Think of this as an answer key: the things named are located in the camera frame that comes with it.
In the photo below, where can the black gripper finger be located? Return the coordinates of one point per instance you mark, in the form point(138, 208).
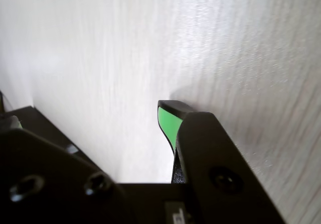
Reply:
point(50, 178)
point(220, 163)

